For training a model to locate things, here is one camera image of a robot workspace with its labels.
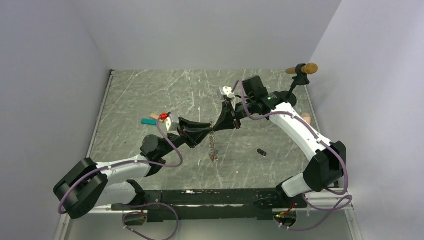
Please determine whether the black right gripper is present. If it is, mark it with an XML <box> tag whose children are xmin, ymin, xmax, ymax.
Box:
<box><xmin>213</xmin><ymin>97</ymin><xmax>256</xmax><ymax>132</ymax></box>

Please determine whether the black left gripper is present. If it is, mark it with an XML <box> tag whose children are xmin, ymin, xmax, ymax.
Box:
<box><xmin>158</xmin><ymin>117</ymin><xmax>214</xmax><ymax>158</ymax></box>

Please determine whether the large ring of keys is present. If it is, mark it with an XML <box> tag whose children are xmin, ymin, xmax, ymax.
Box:
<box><xmin>207</xmin><ymin>123</ymin><xmax>220</xmax><ymax>164</ymax></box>

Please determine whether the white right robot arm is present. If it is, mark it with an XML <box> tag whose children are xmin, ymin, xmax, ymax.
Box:
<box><xmin>213</xmin><ymin>76</ymin><xmax>349</xmax><ymax>208</ymax></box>

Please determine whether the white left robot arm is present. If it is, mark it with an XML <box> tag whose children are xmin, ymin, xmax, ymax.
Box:
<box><xmin>53</xmin><ymin>115</ymin><xmax>214</xmax><ymax>219</ymax></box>

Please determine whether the orange rectangular block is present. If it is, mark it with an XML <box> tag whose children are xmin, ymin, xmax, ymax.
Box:
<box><xmin>149</xmin><ymin>113</ymin><xmax>161</xmax><ymax>120</ymax></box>

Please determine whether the small black cylinder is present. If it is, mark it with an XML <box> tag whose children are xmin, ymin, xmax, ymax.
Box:
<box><xmin>256</xmin><ymin>148</ymin><xmax>267</xmax><ymax>157</ymax></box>

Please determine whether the teal rectangular block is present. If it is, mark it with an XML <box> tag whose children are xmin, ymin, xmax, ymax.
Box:
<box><xmin>140</xmin><ymin>118</ymin><xmax>157</xmax><ymax>126</ymax></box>

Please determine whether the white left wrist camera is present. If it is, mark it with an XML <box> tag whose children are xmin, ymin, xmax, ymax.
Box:
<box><xmin>159</xmin><ymin>112</ymin><xmax>180</xmax><ymax>132</ymax></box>

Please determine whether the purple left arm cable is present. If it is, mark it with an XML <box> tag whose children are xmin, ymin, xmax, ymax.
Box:
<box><xmin>57</xmin><ymin>115</ymin><xmax>184</xmax><ymax>240</ymax></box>

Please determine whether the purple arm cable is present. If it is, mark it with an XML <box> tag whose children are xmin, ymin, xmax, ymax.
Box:
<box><xmin>231</xmin><ymin>79</ymin><xmax>354</xmax><ymax>232</ymax></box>
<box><xmin>57</xmin><ymin>115</ymin><xmax>184</xmax><ymax>240</ymax></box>

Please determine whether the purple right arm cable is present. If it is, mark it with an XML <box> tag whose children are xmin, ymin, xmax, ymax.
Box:
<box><xmin>231</xmin><ymin>79</ymin><xmax>354</xmax><ymax>232</ymax></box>

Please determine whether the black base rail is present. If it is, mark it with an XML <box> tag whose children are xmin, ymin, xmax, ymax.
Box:
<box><xmin>112</xmin><ymin>188</ymin><xmax>309</xmax><ymax>226</ymax></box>

